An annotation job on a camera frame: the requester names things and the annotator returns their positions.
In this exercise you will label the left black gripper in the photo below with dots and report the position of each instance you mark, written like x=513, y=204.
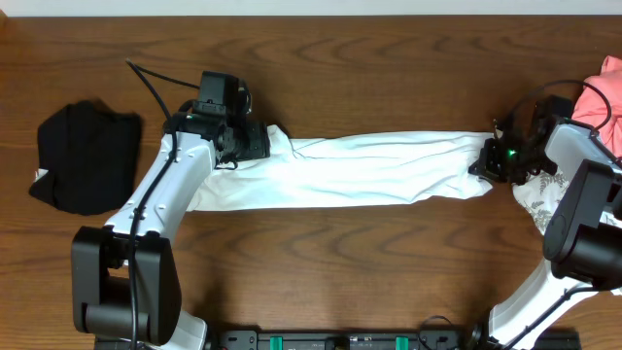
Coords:
x=259, y=141

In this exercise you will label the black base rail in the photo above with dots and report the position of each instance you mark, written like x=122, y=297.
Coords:
x=442, y=338

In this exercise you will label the folded black garment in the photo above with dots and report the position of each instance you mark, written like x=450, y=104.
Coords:
x=87, y=158

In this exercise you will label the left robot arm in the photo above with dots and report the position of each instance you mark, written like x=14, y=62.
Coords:
x=125, y=285

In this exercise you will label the pink garment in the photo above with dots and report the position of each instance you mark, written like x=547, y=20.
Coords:
x=590, y=108

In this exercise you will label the white fern-print garment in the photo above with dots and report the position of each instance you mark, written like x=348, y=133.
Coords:
x=540, y=197

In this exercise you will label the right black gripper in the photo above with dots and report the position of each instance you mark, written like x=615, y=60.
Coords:
x=486, y=166

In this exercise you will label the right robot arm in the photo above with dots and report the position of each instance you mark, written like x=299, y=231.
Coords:
x=581, y=254

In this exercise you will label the white printed t-shirt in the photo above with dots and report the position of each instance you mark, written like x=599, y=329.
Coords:
x=390, y=168

